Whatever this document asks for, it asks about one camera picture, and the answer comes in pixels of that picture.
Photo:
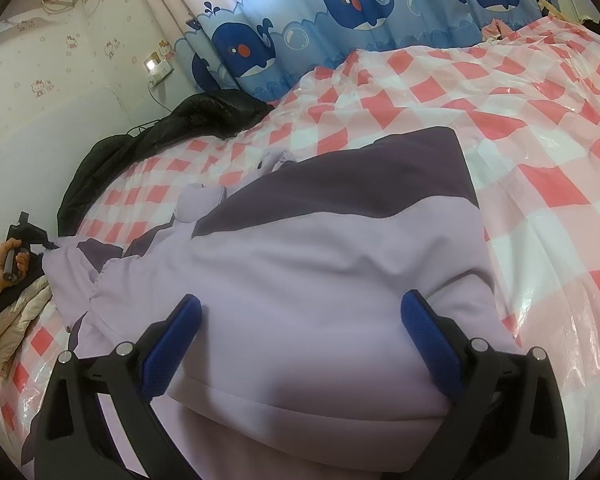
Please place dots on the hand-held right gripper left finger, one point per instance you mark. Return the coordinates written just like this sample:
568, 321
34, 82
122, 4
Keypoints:
172, 345

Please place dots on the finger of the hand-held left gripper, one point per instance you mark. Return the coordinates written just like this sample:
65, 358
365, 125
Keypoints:
45, 246

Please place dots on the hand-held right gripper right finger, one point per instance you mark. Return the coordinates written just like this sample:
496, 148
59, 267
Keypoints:
430, 345

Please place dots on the lilac and purple jacket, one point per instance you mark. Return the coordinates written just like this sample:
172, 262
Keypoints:
305, 285

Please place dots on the beige padded jacket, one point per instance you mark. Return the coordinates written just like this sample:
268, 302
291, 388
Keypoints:
10, 327

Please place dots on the black padded jacket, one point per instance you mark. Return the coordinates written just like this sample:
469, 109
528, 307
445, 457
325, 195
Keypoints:
195, 112

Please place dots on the plug-in night light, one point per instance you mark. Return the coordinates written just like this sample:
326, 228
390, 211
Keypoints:
152, 65

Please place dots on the pink checked plastic bed cover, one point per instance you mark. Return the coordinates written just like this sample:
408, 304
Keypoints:
530, 135

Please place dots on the pink cloth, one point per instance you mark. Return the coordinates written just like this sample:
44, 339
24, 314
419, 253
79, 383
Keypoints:
497, 29

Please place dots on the blue whale print curtain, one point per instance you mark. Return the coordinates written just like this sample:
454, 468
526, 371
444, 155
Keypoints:
360, 5

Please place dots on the white wall socket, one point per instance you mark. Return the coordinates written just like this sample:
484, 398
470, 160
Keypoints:
160, 72

